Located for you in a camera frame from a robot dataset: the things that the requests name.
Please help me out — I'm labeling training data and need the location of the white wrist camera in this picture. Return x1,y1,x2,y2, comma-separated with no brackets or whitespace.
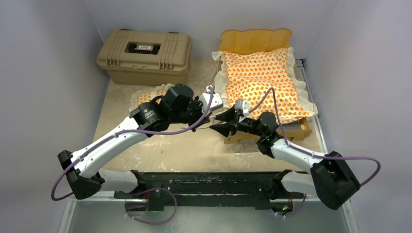
199,85,223,114
234,99,250,117

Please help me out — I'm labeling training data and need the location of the small orange patterned pillow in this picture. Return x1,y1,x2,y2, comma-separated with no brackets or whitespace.
129,83,174,112

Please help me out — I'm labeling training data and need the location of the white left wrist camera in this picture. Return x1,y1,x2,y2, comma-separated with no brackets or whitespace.
199,85,223,114

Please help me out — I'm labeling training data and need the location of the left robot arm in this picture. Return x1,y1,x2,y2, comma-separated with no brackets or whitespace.
51,84,223,201

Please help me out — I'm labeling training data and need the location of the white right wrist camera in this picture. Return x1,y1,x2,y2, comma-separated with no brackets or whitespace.
234,99,250,117

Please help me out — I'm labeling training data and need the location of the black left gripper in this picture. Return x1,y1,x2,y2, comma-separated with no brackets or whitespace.
171,96,213,133

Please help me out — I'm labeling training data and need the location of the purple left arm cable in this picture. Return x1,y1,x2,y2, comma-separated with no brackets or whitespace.
51,85,216,226

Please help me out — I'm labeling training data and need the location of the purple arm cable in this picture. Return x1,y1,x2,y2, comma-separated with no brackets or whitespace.
51,85,216,226
249,87,381,218

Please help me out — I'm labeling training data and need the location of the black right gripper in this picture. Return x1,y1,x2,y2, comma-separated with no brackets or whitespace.
210,105,265,137

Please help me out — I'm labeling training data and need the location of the wooden pet bed frame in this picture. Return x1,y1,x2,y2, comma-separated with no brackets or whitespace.
217,29,312,141

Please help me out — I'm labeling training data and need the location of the tan plastic tool case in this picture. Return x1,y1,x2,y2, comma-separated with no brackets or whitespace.
96,29,192,86

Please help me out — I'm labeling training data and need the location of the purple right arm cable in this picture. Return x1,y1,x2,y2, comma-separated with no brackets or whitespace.
249,87,381,218

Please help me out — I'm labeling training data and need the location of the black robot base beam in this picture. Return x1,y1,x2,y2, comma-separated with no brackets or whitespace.
114,172,304,211

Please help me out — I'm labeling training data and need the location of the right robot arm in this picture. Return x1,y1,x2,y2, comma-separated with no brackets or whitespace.
210,108,361,210

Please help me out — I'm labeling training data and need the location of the orange patterned white blanket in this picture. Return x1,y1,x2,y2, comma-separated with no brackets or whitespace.
212,47,318,124

